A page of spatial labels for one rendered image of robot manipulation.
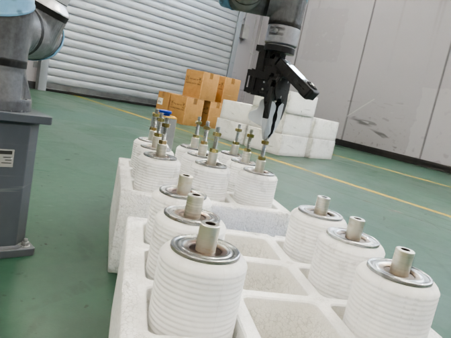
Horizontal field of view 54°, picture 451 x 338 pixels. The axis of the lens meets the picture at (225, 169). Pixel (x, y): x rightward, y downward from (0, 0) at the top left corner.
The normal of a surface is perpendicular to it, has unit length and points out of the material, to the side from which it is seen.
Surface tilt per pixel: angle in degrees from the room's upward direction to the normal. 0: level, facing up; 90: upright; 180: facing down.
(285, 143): 90
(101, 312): 0
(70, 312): 0
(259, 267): 90
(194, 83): 90
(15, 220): 90
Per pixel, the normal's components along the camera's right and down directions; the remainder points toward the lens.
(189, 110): 0.65, 0.26
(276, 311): 0.19, 0.20
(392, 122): -0.72, -0.03
